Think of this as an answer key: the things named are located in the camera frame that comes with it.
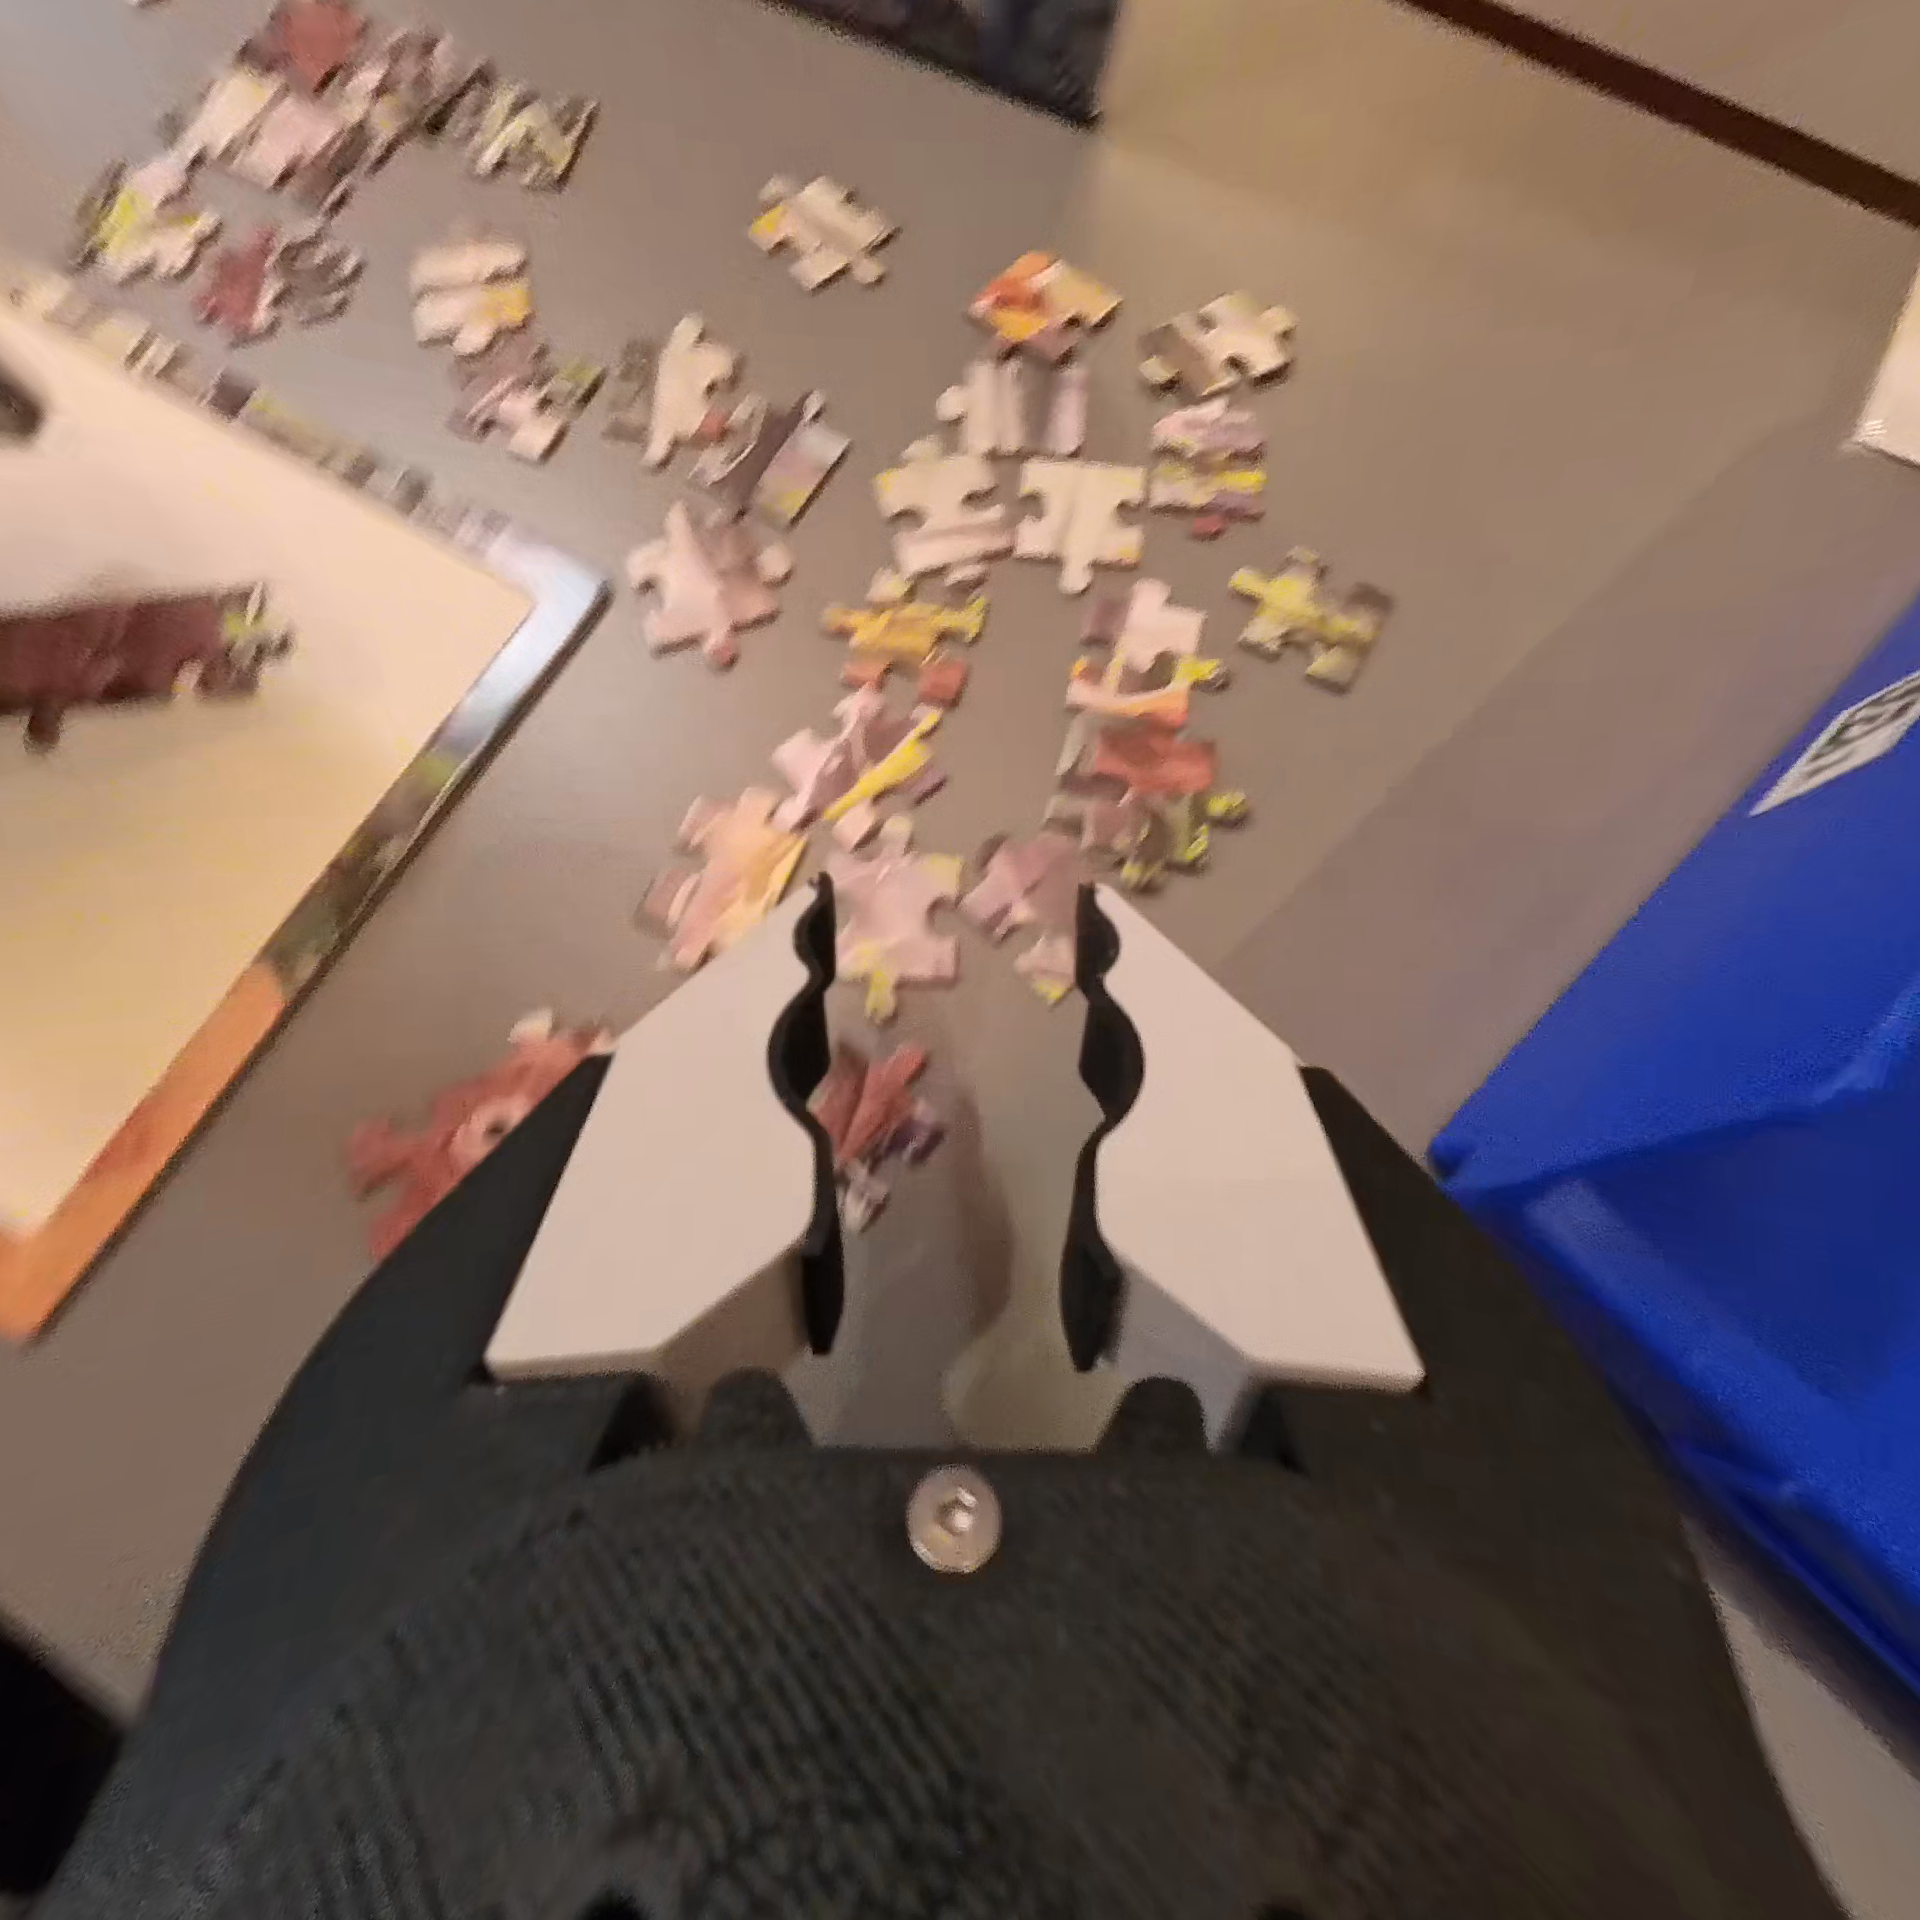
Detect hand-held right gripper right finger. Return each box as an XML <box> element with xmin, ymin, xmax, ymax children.
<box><xmin>1064</xmin><ymin>883</ymin><xmax>1426</xmax><ymax>1396</ymax></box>

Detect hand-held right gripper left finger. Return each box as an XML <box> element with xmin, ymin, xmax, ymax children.
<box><xmin>483</xmin><ymin>874</ymin><xmax>842</xmax><ymax>1385</ymax></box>

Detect brown and purple puzzle piece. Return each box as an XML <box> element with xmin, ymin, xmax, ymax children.
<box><xmin>810</xmin><ymin>1041</ymin><xmax>951</xmax><ymax>1235</ymax></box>

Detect printed frame puzzle tray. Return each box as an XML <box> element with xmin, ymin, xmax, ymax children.
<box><xmin>0</xmin><ymin>256</ymin><xmax>615</xmax><ymax>1345</ymax></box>

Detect brown and yellow puzzle piece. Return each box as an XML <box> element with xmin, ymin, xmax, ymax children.
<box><xmin>165</xmin><ymin>638</ymin><xmax>298</xmax><ymax>712</ymax></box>

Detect brown and green puzzle piece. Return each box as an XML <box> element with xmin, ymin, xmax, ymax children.
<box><xmin>119</xmin><ymin>584</ymin><xmax>298</xmax><ymax>706</ymax></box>

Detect plain brown puzzle piece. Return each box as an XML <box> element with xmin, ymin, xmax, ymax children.
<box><xmin>0</xmin><ymin>598</ymin><xmax>145</xmax><ymax>752</ymax></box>

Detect blue plastic bin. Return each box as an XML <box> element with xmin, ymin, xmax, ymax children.
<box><xmin>1430</xmin><ymin>598</ymin><xmax>1920</xmax><ymax>1697</ymax></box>

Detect scattered loose puzzle pieces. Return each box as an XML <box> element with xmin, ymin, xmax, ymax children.
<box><xmin>77</xmin><ymin>0</ymin><xmax>1398</xmax><ymax>1028</ymax></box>

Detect printed paper sheet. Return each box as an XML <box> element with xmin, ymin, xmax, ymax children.
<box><xmin>1847</xmin><ymin>269</ymin><xmax>1920</xmax><ymax>470</ymax></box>

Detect illustrated puzzle box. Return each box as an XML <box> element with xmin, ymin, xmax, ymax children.
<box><xmin>779</xmin><ymin>0</ymin><xmax>1127</xmax><ymax>125</ymax></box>

